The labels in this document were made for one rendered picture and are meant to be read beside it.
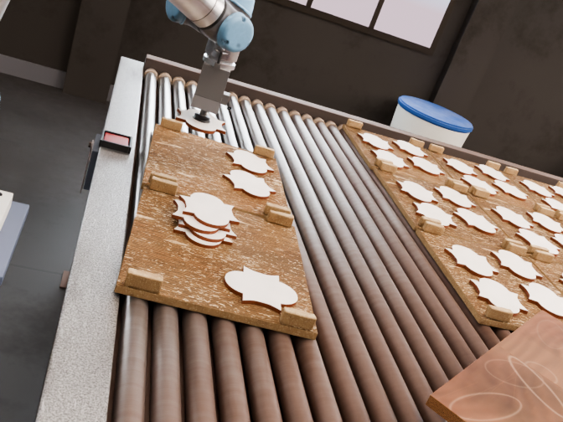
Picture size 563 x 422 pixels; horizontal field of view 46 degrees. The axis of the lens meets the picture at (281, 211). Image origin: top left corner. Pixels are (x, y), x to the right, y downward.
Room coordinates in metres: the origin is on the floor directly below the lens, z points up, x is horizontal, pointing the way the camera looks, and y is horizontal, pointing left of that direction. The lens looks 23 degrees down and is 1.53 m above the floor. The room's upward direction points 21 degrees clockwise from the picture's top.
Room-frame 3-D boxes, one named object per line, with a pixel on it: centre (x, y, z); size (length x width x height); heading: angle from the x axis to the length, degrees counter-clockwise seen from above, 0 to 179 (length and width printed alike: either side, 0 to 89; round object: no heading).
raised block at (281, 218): (1.36, 0.00, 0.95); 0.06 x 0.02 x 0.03; 103
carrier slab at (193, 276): (1.14, 0.08, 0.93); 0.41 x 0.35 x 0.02; 13
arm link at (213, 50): (1.48, 0.25, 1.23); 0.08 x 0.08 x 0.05
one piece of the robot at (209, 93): (1.48, 0.24, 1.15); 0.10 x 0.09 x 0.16; 98
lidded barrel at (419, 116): (4.79, -0.79, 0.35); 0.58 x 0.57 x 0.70; 19
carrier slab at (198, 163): (1.54, 0.19, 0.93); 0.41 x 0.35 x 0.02; 14
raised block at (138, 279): (0.92, 0.17, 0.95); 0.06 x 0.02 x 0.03; 103
